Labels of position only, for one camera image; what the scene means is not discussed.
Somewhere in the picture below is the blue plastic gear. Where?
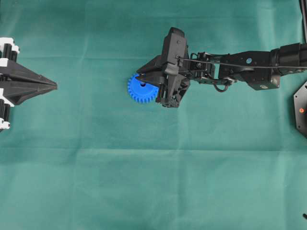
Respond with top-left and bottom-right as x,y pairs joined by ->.
127,73 -> 159,104

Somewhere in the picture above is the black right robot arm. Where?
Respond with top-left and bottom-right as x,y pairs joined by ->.
136,43 -> 307,108

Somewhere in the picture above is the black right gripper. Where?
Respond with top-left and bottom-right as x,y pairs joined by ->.
136,55 -> 190,108

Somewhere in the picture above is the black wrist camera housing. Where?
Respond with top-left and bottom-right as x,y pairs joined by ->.
161,27 -> 187,75

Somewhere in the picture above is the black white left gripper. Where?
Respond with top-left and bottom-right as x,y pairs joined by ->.
0,37 -> 58,131

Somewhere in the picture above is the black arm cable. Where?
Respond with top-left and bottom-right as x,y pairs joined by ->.
177,56 -> 307,70

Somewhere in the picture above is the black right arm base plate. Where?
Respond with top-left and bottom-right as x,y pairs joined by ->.
293,82 -> 307,138

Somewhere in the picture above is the green table cloth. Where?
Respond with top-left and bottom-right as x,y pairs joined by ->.
0,0 -> 307,230

